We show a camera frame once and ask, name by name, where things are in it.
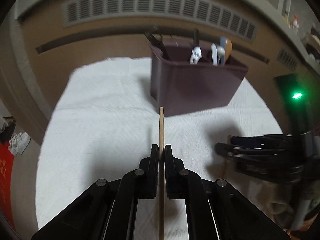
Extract white ceramic spoon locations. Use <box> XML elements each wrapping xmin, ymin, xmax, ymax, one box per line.
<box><xmin>211</xmin><ymin>43</ymin><xmax>219</xmax><ymax>66</ymax></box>

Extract white round-end utensil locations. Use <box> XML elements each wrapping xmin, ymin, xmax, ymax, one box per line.
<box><xmin>189</xmin><ymin>46</ymin><xmax>202</xmax><ymax>64</ymax></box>

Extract brown wooden spoon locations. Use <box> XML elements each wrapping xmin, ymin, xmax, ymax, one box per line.
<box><xmin>225</xmin><ymin>38</ymin><xmax>233</xmax><ymax>63</ymax></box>

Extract black utensils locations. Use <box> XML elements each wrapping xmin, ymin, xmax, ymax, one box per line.
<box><xmin>144</xmin><ymin>25</ymin><xmax>171</xmax><ymax>61</ymax></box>

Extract small steel spoon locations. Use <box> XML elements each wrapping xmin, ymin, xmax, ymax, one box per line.
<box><xmin>216</xmin><ymin>46</ymin><xmax>225</xmax><ymax>65</ymax></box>

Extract gloved right hand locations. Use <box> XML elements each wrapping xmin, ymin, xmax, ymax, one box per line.
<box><xmin>258</xmin><ymin>180</ymin><xmax>319</xmax><ymax>231</ymax></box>

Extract purple plastic utensil holder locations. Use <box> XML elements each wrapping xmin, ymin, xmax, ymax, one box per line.
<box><xmin>150</xmin><ymin>41</ymin><xmax>248</xmax><ymax>116</ymax></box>

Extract white textured cloth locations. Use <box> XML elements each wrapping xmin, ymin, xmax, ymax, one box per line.
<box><xmin>35</xmin><ymin>58</ymin><xmax>281</xmax><ymax>228</ymax></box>

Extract small grey vent grille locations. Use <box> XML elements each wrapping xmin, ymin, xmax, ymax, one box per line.
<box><xmin>277</xmin><ymin>48</ymin><xmax>298</xmax><ymax>72</ymax></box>

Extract white sneaker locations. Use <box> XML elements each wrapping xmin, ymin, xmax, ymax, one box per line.
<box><xmin>8</xmin><ymin>132</ymin><xmax>31</xmax><ymax>156</ymax></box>

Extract orange drink bottle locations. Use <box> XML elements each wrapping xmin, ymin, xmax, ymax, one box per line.
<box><xmin>291</xmin><ymin>15</ymin><xmax>299</xmax><ymax>35</ymax></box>

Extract grey ventilation grille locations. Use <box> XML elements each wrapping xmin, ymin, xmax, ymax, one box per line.
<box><xmin>61</xmin><ymin>0</ymin><xmax>259</xmax><ymax>42</ymax></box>

